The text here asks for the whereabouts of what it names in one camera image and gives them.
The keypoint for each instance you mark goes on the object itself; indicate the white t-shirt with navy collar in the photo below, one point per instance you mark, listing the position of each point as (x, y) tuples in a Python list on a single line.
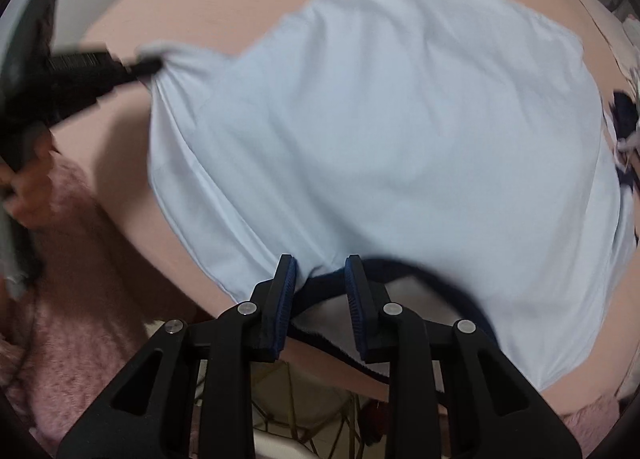
[(390, 149)]

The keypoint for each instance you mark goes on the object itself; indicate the person's left hand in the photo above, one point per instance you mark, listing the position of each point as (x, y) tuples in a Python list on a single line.
[(31, 189)]

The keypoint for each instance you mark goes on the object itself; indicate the wooden frame stool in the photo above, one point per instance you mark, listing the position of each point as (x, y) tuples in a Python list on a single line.
[(305, 409)]

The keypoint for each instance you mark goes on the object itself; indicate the navy and white patterned cloth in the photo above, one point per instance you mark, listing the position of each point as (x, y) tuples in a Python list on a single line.
[(625, 114)]

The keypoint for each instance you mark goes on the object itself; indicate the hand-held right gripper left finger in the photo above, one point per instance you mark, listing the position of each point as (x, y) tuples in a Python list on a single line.
[(278, 310)]

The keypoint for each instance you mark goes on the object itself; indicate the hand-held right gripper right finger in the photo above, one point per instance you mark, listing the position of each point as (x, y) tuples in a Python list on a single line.
[(356, 310)]

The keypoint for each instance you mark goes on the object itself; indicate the pink bed sheet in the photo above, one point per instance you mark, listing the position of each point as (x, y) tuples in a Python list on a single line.
[(225, 4)]

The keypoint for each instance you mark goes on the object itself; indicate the person's pink fuzzy clothing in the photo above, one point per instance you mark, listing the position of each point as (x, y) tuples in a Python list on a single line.
[(592, 421)]

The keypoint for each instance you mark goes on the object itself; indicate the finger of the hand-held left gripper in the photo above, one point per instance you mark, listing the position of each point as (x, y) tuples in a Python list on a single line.
[(100, 70)]

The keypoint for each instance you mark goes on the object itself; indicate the pink pillow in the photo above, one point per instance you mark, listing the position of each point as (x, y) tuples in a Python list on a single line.
[(600, 19)]

